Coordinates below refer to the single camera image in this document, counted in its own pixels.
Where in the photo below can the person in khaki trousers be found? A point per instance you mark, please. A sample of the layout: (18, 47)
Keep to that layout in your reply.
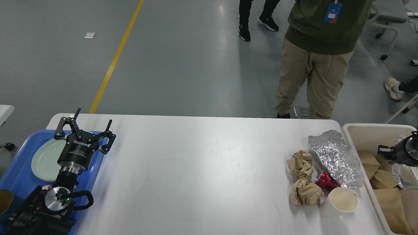
(316, 50)

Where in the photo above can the aluminium foil tray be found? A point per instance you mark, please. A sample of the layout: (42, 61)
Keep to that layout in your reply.
(403, 175)

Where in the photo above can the brown paper bag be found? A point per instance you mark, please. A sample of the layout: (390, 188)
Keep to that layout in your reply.
(369, 162)
(392, 207)

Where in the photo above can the brown bag in bin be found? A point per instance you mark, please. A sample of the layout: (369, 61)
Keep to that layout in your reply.
(383, 180)

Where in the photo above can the blue plastic tray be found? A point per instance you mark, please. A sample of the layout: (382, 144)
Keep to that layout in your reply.
(20, 179)

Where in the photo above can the seated person at right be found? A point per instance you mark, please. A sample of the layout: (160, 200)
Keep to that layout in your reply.
(398, 90)

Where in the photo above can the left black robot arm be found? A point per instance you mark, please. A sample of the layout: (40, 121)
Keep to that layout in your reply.
(56, 211)

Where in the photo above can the brown paper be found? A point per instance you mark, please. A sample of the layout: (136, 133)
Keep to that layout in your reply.
(301, 164)
(305, 193)

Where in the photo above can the light green plate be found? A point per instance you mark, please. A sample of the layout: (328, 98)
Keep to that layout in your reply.
(44, 164)

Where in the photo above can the blue-grey mug yellow inside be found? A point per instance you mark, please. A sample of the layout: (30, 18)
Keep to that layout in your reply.
(9, 202)

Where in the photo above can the white chair at right edge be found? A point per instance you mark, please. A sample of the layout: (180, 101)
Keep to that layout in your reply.
(405, 109)

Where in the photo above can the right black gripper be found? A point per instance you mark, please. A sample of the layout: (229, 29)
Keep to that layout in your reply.
(404, 152)

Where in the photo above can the pink mug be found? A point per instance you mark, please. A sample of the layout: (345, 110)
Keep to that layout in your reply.
(46, 187)

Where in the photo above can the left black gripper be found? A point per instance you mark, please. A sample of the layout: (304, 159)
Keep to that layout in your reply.
(78, 151)

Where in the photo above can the red foil wrapper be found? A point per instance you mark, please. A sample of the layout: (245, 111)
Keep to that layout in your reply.
(326, 181)

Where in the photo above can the white paper cup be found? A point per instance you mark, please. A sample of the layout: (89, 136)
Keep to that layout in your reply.
(340, 201)
(415, 172)

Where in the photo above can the aluminium foil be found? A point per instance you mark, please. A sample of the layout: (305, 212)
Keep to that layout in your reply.
(337, 158)

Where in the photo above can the beige plastic bin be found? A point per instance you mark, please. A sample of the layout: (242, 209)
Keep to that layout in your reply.
(367, 137)

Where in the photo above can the right white office chair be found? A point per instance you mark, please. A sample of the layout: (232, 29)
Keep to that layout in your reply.
(383, 13)

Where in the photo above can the upright white paper cup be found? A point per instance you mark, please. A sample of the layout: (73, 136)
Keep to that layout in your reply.
(340, 201)

